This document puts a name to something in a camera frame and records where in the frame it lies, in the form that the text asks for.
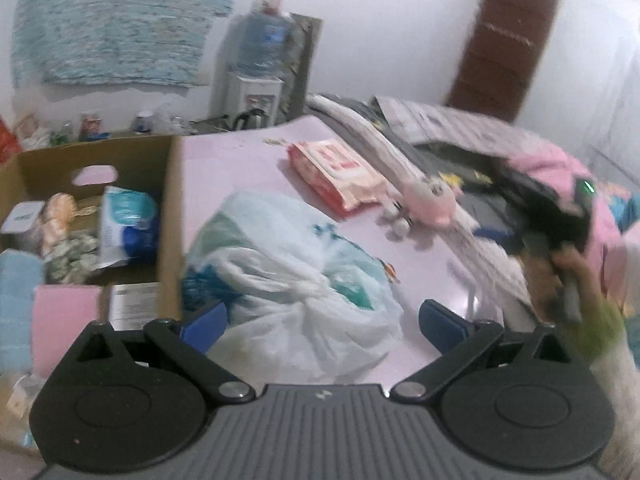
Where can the green white cloth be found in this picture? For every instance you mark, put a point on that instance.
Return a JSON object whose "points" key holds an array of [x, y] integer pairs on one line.
{"points": [[73, 261]]}

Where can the teal patterned wall cloth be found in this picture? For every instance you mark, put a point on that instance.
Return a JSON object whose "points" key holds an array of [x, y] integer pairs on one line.
{"points": [[97, 42]]}

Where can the gold foil packet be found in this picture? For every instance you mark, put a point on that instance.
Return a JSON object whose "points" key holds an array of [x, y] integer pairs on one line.
{"points": [[58, 214]]}

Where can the pink pillow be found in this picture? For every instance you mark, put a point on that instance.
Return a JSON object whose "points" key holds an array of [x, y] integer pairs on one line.
{"points": [[612, 249]]}

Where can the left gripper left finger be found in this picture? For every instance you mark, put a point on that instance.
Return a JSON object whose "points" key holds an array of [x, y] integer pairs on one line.
{"points": [[127, 400]]}

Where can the pink sponge cloth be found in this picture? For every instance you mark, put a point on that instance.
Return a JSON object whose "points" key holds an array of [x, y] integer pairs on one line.
{"points": [[60, 313]]}

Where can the white water dispenser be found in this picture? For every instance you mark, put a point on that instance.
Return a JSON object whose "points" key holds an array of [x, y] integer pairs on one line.
{"points": [[252, 103]]}

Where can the blue cardboard box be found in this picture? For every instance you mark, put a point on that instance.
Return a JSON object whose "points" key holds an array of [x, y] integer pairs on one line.
{"points": [[132, 305]]}

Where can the blue water jug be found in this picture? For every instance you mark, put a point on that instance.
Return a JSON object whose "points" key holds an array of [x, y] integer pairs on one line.
{"points": [[264, 33]]}

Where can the grey checked mat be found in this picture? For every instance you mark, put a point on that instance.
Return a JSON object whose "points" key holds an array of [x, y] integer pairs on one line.
{"points": [[418, 124]]}

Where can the brown wooden door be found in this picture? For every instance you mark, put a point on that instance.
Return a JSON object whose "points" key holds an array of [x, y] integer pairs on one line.
{"points": [[501, 56]]}

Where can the grey star blanket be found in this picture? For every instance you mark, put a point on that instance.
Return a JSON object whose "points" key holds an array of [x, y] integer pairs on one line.
{"points": [[498, 197]]}

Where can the teal towel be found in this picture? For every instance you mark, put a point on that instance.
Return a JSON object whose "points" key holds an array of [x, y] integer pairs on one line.
{"points": [[21, 274]]}

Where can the brown cardboard box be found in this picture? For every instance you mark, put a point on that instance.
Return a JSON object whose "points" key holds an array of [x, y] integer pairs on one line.
{"points": [[75, 219]]}

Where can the pink plush toy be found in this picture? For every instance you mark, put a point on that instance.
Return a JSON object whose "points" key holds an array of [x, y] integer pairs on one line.
{"points": [[429, 202]]}

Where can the person's right hand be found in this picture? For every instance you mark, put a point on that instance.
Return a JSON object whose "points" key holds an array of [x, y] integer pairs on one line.
{"points": [[601, 326]]}

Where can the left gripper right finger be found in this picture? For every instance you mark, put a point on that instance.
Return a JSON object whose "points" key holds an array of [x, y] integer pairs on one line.
{"points": [[518, 401]]}

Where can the white blue wipes pack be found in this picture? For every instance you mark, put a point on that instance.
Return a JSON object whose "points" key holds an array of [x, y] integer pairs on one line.
{"points": [[129, 227]]}

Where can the white plastic bag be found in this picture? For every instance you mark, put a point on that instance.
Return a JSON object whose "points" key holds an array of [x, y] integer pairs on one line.
{"points": [[305, 305]]}

